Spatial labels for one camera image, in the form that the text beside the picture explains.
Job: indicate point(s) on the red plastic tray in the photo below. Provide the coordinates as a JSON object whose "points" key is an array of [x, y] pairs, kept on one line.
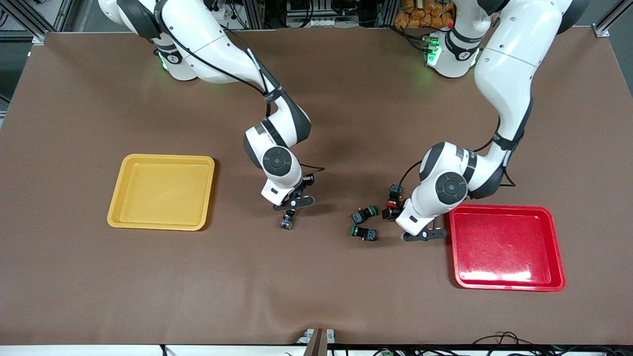
{"points": [[504, 247]]}

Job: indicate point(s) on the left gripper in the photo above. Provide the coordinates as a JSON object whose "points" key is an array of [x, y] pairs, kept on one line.
{"points": [[396, 204]]}

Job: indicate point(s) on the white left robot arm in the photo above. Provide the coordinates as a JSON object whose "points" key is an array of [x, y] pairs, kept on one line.
{"points": [[509, 74]]}

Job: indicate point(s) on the aluminium frame profile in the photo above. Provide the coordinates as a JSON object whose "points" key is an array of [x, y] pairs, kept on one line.
{"points": [[602, 31], [37, 30]]}

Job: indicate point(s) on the orange packets pile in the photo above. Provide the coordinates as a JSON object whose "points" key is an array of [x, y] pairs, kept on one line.
{"points": [[420, 15]]}

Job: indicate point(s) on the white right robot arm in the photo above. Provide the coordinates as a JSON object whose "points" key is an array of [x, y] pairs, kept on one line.
{"points": [[198, 44]]}

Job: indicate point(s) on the aluminium frame upright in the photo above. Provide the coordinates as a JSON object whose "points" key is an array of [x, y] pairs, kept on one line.
{"points": [[254, 12]]}

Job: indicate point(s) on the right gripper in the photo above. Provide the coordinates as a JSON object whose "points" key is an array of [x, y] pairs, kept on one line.
{"points": [[304, 183]]}

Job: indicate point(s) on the yellow push button switch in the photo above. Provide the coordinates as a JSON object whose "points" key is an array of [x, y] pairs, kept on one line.
{"points": [[287, 222]]}

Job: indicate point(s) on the white power strip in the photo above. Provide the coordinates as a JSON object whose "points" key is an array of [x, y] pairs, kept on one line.
{"points": [[321, 22]]}

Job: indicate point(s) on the green push button switch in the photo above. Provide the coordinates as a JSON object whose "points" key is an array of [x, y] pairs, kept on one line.
{"points": [[368, 234], [358, 217]]}

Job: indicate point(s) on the yellow plastic tray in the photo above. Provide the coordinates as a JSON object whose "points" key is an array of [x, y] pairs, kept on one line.
{"points": [[163, 193]]}

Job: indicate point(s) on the brown table mat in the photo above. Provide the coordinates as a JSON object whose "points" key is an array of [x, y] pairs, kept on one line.
{"points": [[346, 296]]}

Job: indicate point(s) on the short aluminium post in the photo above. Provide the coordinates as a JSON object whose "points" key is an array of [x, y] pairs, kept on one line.
{"points": [[316, 343]]}

